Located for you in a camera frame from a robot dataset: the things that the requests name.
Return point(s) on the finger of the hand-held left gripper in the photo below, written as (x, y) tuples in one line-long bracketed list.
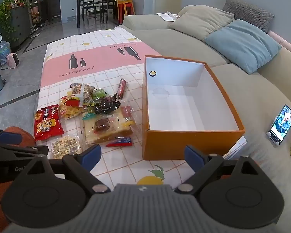
[(11, 138), (19, 151)]

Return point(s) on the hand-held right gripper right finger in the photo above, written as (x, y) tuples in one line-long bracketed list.
[(193, 155)]

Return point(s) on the red plastic stool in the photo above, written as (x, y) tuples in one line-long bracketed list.
[(129, 6), (120, 11)]

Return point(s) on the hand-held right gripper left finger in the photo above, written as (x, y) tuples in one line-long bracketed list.
[(92, 154)]

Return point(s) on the white phone stand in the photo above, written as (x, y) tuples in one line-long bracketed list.
[(272, 139)]

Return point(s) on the beige cushion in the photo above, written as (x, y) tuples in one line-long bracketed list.
[(201, 20)]

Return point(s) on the grey cushion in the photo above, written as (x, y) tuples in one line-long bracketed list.
[(249, 11)]

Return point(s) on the beige sofa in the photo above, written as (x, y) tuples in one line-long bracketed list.
[(179, 43)]

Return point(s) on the clear nut cracker packet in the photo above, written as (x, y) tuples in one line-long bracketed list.
[(64, 145)]

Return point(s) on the red blue triangular packet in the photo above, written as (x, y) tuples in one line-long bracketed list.
[(118, 142)]

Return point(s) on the large red snack packet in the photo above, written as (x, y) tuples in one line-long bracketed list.
[(47, 123)]

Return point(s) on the pink sausage stick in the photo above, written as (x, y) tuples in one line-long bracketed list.
[(121, 87)]

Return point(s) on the white papers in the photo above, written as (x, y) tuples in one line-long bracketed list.
[(168, 16)]

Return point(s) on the dark grey cabinet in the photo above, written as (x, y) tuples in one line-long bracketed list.
[(21, 26)]

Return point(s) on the dark shiny snack packet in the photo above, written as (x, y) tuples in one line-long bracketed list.
[(106, 104)]

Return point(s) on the clear bread slice packet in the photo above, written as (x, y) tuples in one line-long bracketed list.
[(104, 136)]

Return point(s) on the small brown cake packet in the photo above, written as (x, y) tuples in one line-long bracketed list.
[(101, 124)]

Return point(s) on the pink bolster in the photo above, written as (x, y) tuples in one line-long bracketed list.
[(285, 43)]

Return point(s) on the blue water jug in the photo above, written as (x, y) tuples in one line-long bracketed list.
[(2, 51)]

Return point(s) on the dark wooden door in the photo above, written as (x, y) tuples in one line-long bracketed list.
[(52, 0)]

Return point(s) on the green snack packet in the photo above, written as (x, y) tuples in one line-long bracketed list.
[(100, 94)]

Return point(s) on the smartphone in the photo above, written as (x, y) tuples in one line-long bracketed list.
[(283, 122)]

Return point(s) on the yellow waffle snack packet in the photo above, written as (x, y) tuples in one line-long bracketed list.
[(68, 110)]

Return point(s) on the green leafy houseplant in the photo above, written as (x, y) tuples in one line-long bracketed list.
[(4, 14)]

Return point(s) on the pink white printed tablecloth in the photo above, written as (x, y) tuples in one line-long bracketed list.
[(99, 53)]

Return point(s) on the black dining chair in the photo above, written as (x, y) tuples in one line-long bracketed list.
[(108, 2), (88, 4)]

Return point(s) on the orange cardboard box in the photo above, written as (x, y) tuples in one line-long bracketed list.
[(184, 145)]

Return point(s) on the shoe rack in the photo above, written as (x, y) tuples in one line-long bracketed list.
[(35, 14)]

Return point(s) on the pink small heater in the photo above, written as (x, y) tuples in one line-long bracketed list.
[(13, 60)]

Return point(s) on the blue cushion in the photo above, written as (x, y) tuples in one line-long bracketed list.
[(242, 43)]

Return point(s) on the brown striped snack packet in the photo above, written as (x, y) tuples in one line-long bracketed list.
[(83, 93)]

